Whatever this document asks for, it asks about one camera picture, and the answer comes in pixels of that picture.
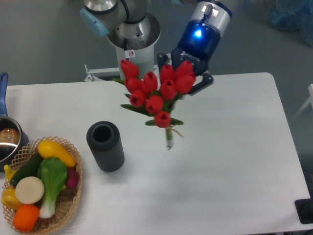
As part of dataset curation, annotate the yellow bell pepper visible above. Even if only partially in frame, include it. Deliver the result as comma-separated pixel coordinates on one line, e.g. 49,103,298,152
1,187,22,211

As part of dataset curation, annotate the yellow banana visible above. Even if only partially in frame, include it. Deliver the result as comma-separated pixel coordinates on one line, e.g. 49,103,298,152
3,165,17,182

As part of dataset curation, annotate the green cucumber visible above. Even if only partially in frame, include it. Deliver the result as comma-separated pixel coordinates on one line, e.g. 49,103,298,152
10,152,43,187

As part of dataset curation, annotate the yellow squash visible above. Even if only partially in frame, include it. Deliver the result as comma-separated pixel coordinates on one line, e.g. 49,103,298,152
37,140,76,168

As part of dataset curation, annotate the black device at table edge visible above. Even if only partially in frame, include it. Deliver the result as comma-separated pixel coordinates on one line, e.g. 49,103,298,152
294,198,313,224

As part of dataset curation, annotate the round beige slice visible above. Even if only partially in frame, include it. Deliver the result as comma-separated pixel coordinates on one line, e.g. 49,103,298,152
15,176,45,204

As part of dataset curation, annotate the woven wicker basket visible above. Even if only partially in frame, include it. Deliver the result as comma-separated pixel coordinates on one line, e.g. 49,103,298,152
1,137,83,235

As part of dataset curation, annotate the pot with blue handle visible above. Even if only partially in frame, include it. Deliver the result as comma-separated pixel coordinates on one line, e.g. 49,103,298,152
0,72,29,172

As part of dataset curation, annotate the blue plastic bag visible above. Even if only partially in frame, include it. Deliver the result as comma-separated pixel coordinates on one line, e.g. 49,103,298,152
266,0,313,46

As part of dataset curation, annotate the purple radish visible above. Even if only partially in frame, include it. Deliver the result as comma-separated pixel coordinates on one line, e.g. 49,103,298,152
65,168,80,188

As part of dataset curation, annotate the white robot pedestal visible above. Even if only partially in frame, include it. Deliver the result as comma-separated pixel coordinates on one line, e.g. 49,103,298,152
84,12,172,82

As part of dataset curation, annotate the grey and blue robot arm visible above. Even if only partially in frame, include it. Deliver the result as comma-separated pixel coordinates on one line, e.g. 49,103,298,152
80,0,232,95

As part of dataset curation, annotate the dark grey ribbed vase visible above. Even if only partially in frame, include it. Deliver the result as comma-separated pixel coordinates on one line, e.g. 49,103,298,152
86,121,125,172

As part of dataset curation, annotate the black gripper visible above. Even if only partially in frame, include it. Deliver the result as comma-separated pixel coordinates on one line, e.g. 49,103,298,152
156,0,232,95

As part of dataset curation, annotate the red tulip bouquet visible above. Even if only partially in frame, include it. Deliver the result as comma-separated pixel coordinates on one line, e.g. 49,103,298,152
114,59,196,150

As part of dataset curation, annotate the green bok choy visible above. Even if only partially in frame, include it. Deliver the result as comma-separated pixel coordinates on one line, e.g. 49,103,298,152
37,157,67,219

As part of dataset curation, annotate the white chair frame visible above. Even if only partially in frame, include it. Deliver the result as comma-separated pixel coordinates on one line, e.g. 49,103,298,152
293,84,313,119

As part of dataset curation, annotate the orange fruit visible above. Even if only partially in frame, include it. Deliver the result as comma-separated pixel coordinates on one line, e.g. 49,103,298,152
13,204,39,232

